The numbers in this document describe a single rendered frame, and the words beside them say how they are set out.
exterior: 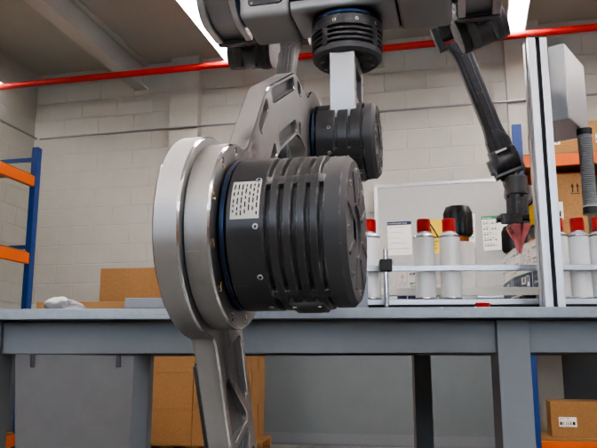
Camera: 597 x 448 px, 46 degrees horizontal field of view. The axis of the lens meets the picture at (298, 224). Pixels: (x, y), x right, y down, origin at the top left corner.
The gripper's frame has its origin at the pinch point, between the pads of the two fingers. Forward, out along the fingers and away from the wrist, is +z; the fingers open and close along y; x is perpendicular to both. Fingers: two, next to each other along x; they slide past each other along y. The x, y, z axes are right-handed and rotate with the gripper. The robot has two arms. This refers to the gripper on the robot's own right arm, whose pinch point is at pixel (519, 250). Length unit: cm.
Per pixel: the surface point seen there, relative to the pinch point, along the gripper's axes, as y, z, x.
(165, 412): 164, 64, -322
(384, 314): 39, 21, 53
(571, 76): -8.7, -38.9, 20.9
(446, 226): 20.0, -4.8, 7.8
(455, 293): 18.4, 12.3, 8.7
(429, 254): 24.4, 2.6, 8.5
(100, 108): 285, -226, -495
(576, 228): -12.3, -4.4, 7.1
